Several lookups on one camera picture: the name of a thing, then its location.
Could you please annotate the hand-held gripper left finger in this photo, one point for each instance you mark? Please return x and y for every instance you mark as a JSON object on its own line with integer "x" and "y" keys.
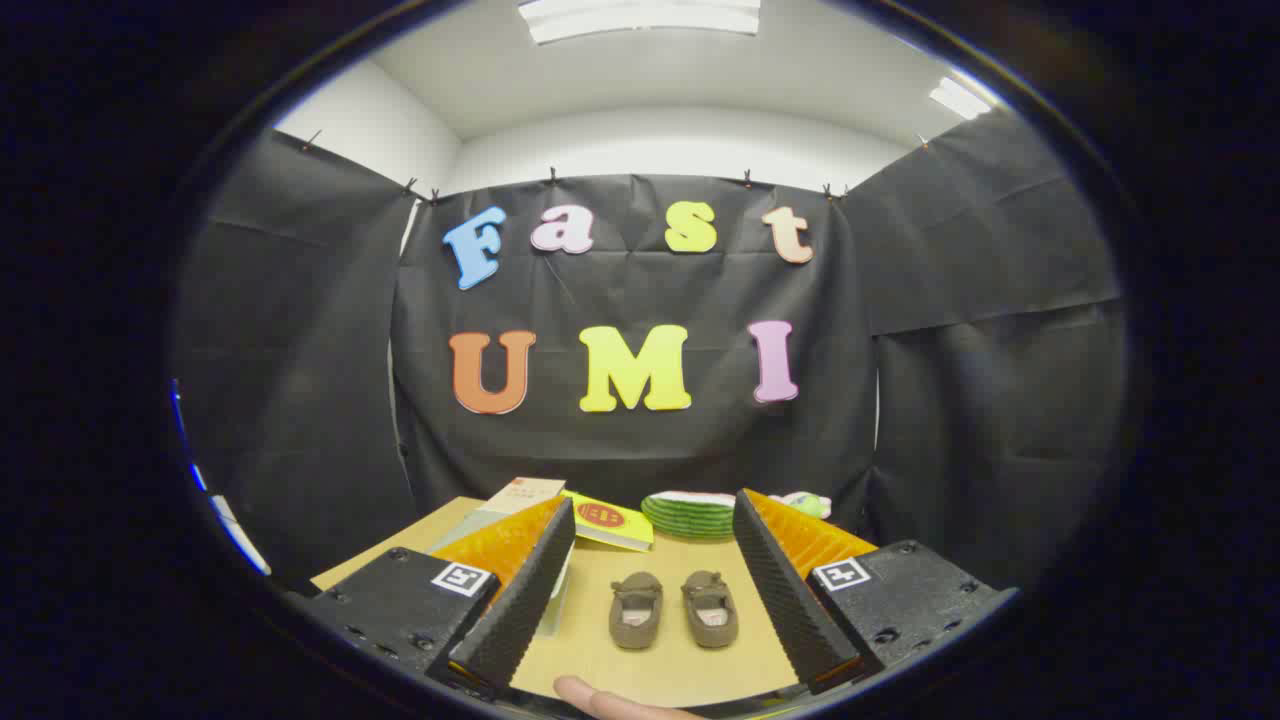
{"x": 520, "y": 610}

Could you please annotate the striped green watermelon plush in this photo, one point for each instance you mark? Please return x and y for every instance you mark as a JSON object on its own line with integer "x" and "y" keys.
{"x": 690, "y": 518}

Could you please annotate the yellow book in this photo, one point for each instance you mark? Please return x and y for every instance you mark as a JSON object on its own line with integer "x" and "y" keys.
{"x": 610, "y": 520}

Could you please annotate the ceiling light panel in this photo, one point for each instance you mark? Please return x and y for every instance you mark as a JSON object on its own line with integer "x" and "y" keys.
{"x": 640, "y": 18}
{"x": 958, "y": 98}

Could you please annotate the beige book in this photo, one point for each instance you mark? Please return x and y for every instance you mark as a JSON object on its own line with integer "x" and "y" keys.
{"x": 522, "y": 493}

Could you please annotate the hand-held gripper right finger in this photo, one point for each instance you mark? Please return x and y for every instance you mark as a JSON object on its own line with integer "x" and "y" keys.
{"x": 790, "y": 600}

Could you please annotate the green fabric storage box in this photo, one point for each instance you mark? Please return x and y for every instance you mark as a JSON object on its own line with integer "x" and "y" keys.
{"x": 557, "y": 606}

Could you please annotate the pink and green plush toy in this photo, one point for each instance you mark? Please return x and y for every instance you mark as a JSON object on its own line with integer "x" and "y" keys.
{"x": 812, "y": 503}

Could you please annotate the brown fuzzy shoe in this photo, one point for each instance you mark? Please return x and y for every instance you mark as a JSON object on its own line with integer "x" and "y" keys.
{"x": 710, "y": 612}
{"x": 636, "y": 615}

